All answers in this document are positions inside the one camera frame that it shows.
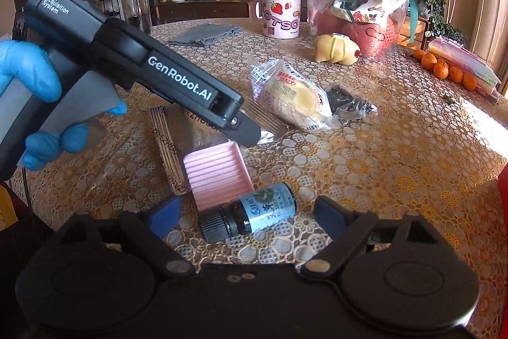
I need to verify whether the person's left hand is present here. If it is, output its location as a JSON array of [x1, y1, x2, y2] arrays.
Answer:
[[0, 40, 128, 172]]

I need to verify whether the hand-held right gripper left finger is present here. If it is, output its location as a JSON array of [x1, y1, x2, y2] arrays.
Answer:
[[57, 196, 197, 279]]

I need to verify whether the yellow bread-shaped toy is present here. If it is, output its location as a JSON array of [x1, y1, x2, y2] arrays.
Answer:
[[314, 33, 363, 67]]

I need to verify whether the leafy plant white pot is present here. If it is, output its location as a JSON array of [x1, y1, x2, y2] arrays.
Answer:
[[420, 0, 466, 43]]

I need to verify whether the glass bottle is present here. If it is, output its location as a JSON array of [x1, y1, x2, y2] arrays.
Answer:
[[121, 0, 152, 35]]

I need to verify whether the pink binder clip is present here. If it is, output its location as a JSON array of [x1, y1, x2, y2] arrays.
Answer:
[[182, 140, 255, 212]]

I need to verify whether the printed cloth bag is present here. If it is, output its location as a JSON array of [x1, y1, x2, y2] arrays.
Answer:
[[332, 0, 402, 24]]

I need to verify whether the small dark bottle blue label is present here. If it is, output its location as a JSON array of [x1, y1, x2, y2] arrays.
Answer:
[[198, 182, 298, 244]]

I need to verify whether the lace tablecloth desktop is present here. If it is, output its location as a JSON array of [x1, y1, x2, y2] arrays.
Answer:
[[8, 19, 508, 278]]

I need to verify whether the packet of wooden sticks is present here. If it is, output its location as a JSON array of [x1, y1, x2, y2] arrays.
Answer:
[[150, 101, 287, 197]]

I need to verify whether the green ribbon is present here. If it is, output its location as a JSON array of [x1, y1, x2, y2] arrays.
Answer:
[[397, 0, 422, 44]]

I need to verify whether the pink strawberry mug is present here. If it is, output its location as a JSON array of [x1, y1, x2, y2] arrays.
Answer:
[[249, 0, 303, 40]]

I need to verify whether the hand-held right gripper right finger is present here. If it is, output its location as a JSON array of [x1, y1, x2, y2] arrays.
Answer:
[[299, 195, 433, 281]]

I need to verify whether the grey cloth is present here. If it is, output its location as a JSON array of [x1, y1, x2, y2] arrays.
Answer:
[[167, 23, 242, 47]]

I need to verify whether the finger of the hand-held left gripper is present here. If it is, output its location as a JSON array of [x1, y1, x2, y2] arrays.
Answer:
[[228, 117, 265, 149]]

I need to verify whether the wooden television cabinet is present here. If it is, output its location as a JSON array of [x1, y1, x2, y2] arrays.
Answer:
[[155, 0, 280, 26]]

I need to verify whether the red apple in foam net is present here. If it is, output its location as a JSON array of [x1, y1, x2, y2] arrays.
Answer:
[[342, 18, 398, 60], [309, 10, 343, 37]]

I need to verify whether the red cardboard box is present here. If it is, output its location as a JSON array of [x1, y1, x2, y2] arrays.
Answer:
[[496, 158, 508, 213]]

